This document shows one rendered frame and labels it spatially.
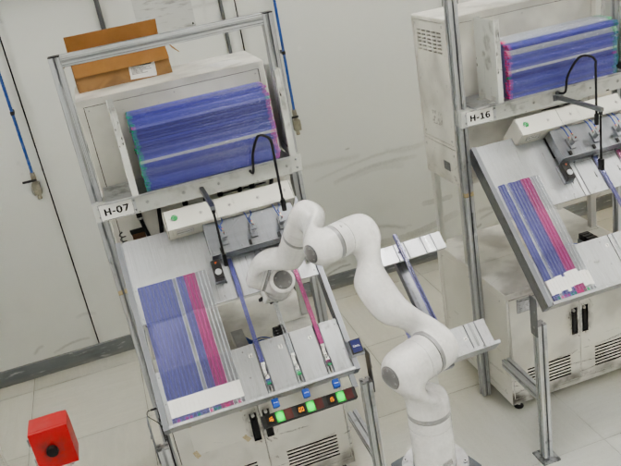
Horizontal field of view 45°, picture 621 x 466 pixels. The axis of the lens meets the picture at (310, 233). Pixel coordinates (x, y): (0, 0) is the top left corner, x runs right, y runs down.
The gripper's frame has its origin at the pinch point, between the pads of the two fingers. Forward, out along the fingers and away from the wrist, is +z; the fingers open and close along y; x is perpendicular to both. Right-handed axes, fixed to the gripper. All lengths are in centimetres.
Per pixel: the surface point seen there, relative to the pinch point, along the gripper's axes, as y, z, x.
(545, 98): -130, -5, -47
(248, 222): 0.7, 0.0, -29.9
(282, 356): 3.6, -2.9, 21.0
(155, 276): 38.1, 4.5, -20.3
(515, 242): -96, 0, 6
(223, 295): 16.9, 2.0, -6.5
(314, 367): -5.9, -4.1, 28.1
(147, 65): 20, -3, -99
